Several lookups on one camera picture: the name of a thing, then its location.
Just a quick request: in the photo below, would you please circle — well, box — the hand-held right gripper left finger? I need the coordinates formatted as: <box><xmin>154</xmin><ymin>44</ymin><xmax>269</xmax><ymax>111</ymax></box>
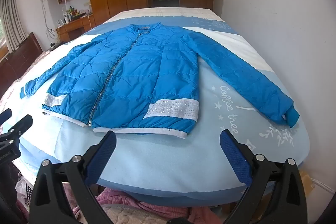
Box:
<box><xmin>29</xmin><ymin>131</ymin><xmax>117</xmax><ymax>224</ymax></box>

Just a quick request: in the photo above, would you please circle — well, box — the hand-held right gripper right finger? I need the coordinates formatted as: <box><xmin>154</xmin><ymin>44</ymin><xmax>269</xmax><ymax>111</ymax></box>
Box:
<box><xmin>219</xmin><ymin>130</ymin><xmax>308</xmax><ymax>224</ymax></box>

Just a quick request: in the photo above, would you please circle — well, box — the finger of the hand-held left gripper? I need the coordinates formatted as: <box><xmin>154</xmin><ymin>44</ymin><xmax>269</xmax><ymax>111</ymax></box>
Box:
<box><xmin>0</xmin><ymin>114</ymin><xmax>33</xmax><ymax>139</ymax></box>
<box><xmin>0</xmin><ymin>108</ymin><xmax>13</xmax><ymax>125</ymax></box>

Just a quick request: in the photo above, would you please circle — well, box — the blue quilted jacket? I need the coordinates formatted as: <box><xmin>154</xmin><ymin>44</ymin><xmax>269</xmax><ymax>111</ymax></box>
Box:
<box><xmin>20</xmin><ymin>24</ymin><xmax>300</xmax><ymax>140</ymax></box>

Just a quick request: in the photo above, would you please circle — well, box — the dark wooden headboard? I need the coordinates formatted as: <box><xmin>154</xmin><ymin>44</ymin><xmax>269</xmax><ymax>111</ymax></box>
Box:
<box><xmin>0</xmin><ymin>32</ymin><xmax>43</xmax><ymax>99</ymax></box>

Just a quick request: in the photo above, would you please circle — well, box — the cardboard box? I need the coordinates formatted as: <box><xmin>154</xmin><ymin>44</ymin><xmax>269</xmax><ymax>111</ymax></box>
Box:
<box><xmin>299</xmin><ymin>169</ymin><xmax>316</xmax><ymax>202</ymax></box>

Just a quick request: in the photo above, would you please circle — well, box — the pink quilted bedding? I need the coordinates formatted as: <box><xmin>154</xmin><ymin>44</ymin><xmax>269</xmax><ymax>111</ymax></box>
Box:
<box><xmin>16</xmin><ymin>179</ymin><xmax>223</xmax><ymax>224</ymax></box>

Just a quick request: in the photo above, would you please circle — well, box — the striped curtain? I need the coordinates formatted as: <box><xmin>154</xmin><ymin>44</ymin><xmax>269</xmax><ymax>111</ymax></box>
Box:
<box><xmin>0</xmin><ymin>0</ymin><xmax>28</xmax><ymax>56</ymax></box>

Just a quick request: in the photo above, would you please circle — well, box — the wooden desk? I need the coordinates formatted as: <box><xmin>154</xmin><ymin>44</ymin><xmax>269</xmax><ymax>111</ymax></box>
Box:
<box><xmin>56</xmin><ymin>14</ymin><xmax>96</xmax><ymax>42</ymax></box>

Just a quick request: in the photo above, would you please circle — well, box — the clutter of desk items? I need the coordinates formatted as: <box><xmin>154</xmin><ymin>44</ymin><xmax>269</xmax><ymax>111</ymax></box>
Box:
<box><xmin>57</xmin><ymin>2</ymin><xmax>93</xmax><ymax>25</ymax></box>

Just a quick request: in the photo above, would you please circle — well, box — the black chair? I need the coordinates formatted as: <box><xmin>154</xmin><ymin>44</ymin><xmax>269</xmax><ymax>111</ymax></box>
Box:
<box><xmin>152</xmin><ymin>0</ymin><xmax>181</xmax><ymax>8</ymax></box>

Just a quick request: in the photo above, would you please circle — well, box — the white braided cable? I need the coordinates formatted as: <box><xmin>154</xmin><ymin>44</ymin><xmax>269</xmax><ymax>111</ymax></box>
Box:
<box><xmin>310</xmin><ymin>177</ymin><xmax>336</xmax><ymax>195</ymax></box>

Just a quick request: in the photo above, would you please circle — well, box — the hanging wall cable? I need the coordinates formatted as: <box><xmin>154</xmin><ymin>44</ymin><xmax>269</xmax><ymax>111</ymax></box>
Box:
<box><xmin>37</xmin><ymin>0</ymin><xmax>58</xmax><ymax>39</ymax></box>

